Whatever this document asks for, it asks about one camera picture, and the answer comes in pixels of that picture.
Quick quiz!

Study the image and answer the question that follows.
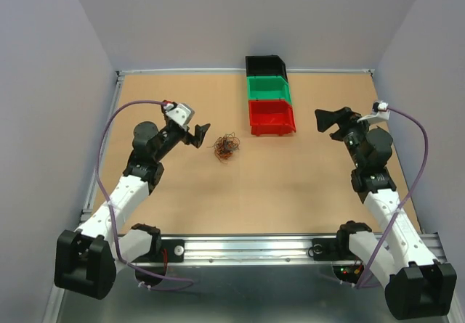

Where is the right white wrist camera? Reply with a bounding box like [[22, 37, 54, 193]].
[[357, 100, 390, 125]]

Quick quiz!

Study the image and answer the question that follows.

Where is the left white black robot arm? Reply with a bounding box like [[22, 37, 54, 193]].
[[54, 119, 210, 299]]

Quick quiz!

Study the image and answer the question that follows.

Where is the green storage bin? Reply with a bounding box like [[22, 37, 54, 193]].
[[247, 75, 292, 105]]

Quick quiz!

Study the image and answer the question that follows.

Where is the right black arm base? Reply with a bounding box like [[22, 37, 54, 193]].
[[307, 238, 364, 285]]

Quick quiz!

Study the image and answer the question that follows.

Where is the black storage bin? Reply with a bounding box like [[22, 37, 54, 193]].
[[245, 54, 288, 82]]

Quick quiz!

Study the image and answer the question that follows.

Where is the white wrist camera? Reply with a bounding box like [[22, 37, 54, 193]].
[[162, 102, 195, 129], [357, 100, 390, 125]]

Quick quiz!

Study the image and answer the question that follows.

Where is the aluminium front rail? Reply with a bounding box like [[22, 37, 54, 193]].
[[119, 232, 448, 266]]

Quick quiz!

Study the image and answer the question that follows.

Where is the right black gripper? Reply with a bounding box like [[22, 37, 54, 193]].
[[314, 107, 375, 168]]

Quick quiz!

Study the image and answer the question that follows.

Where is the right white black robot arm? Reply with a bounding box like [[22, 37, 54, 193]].
[[309, 101, 457, 320]]

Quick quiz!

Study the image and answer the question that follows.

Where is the red storage bin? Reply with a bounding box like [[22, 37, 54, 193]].
[[248, 99, 296, 136]]

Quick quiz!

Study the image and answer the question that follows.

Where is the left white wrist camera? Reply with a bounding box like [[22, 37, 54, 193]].
[[162, 102, 195, 129]]

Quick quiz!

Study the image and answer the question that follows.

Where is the aluminium table edge frame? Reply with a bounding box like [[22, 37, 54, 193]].
[[80, 68, 375, 226]]

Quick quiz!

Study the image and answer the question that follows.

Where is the orange wire bundle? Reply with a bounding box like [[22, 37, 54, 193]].
[[206, 131, 243, 165]]

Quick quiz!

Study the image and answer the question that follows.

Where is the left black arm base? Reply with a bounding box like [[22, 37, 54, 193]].
[[134, 235, 185, 276]]

